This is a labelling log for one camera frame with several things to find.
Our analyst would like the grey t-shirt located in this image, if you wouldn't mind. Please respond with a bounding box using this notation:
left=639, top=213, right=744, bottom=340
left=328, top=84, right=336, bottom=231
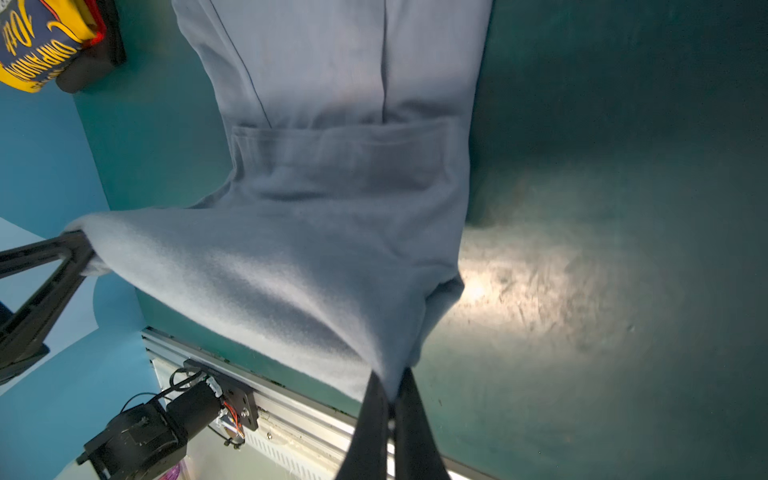
left=71, top=1, right=492, bottom=399

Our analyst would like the folded red t-shirt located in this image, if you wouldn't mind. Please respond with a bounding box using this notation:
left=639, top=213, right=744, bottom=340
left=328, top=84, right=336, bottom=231
left=82, top=0, right=107, bottom=48

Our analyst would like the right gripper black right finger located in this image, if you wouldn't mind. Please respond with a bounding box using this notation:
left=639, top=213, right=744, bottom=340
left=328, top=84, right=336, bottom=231
left=392, top=369, right=450, bottom=480

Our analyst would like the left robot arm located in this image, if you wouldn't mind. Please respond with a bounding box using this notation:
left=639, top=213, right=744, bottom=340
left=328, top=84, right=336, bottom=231
left=1, top=231, right=224, bottom=479

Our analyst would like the folded black t-shirt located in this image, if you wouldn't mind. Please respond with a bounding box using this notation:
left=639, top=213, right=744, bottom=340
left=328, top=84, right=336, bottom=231
left=56, top=0, right=127, bottom=94

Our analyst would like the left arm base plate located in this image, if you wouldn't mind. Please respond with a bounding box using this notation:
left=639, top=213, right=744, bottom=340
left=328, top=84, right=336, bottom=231
left=183, top=359, right=259, bottom=431

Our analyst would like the front aluminium rail bed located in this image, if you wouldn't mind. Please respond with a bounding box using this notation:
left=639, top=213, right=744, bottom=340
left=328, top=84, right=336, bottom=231
left=140, top=326, right=499, bottom=480

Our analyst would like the folded yellow t-shirt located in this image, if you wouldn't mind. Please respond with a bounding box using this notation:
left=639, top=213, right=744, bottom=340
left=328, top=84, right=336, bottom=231
left=1, top=0, right=95, bottom=93

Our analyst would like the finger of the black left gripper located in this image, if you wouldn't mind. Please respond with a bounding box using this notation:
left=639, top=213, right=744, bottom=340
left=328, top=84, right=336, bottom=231
left=1, top=231, right=95, bottom=384

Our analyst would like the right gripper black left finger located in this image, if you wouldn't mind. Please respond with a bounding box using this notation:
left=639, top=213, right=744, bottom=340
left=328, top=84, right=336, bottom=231
left=336, top=373, right=390, bottom=480

